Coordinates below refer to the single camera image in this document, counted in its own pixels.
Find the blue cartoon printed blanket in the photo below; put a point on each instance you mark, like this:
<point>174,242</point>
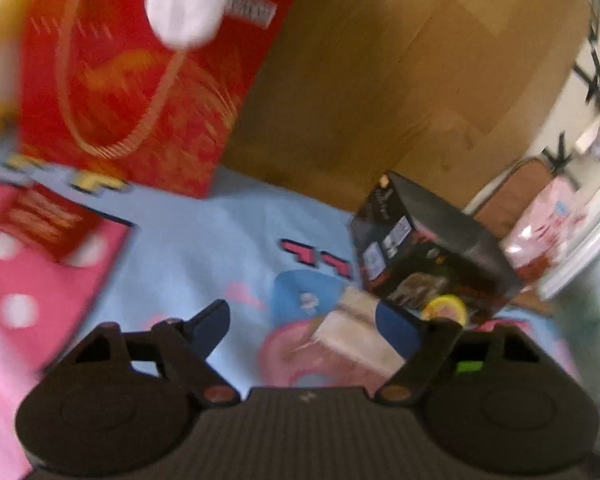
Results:
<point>190,240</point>

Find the brown chair cushion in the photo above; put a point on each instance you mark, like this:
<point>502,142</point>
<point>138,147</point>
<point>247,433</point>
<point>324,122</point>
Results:
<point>505,200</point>

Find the beige small box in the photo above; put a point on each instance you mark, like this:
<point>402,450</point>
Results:
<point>352,332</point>

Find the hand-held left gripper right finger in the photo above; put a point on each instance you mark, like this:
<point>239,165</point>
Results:
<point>397,330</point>

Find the pastel unicorn plush toy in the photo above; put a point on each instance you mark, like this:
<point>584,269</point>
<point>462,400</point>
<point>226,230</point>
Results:
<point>185,5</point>

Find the wooden headboard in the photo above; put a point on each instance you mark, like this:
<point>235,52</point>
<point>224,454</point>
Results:
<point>405,60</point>

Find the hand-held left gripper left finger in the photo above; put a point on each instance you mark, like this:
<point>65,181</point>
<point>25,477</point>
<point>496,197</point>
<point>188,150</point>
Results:
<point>211,327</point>

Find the red gift bag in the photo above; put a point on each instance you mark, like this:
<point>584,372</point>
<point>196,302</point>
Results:
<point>115,125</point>

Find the pink snack bag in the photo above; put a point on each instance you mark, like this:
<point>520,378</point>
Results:
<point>545,225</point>

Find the yellow duck plush toy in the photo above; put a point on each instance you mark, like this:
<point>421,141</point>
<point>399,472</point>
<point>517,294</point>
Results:
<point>0,35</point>

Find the black printed box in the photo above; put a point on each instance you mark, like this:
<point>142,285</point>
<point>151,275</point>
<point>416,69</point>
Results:
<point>430,230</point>

